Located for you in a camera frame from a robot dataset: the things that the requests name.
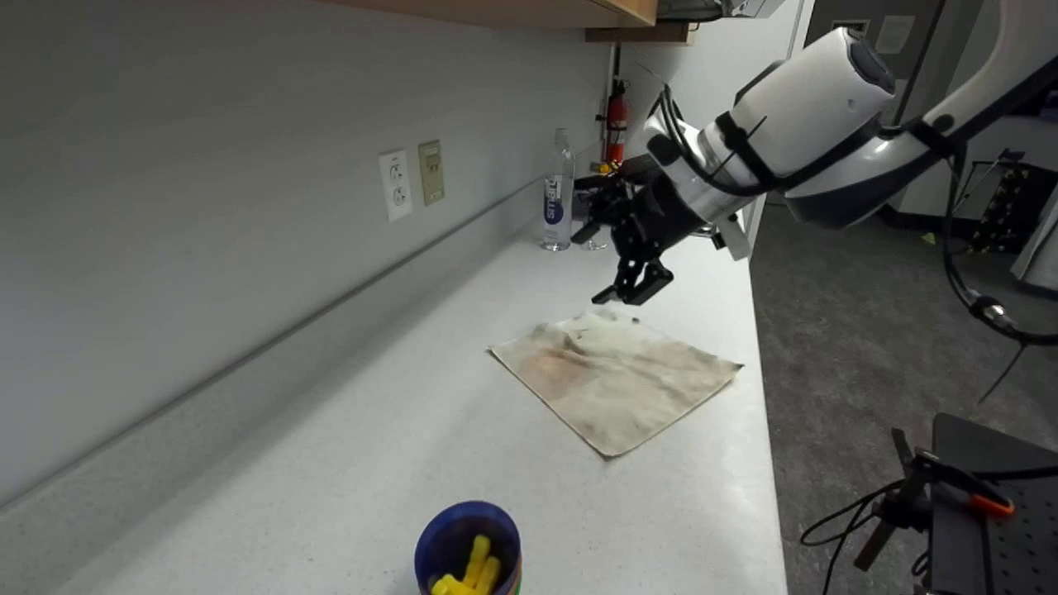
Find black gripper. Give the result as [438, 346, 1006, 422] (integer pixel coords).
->
[572, 176, 703, 305]

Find white cloth towel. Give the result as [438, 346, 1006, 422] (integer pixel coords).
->
[491, 306, 742, 459]

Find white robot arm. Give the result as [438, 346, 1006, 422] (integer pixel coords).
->
[572, 0, 1058, 305]

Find clear plastic water bottle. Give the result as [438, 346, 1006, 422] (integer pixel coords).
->
[544, 131, 572, 252]

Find red fire extinguisher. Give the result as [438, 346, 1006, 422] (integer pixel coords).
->
[602, 43, 630, 168]

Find white power outlet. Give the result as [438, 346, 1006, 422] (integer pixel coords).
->
[382, 149, 414, 220]

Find blue cup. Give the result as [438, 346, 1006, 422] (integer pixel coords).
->
[414, 498, 524, 595]

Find yellow pieces in cup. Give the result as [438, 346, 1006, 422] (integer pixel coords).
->
[431, 534, 504, 595]

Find black clamp tripod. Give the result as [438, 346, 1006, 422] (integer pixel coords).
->
[799, 429, 1020, 571]

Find black stand table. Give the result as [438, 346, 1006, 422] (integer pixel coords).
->
[927, 412, 1058, 595]

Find beige wall switch plate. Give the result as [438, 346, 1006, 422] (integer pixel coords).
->
[417, 138, 447, 206]

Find wooden wall cabinet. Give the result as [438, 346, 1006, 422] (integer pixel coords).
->
[330, 0, 657, 25]

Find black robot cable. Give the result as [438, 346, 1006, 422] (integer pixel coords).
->
[649, 86, 1058, 407]

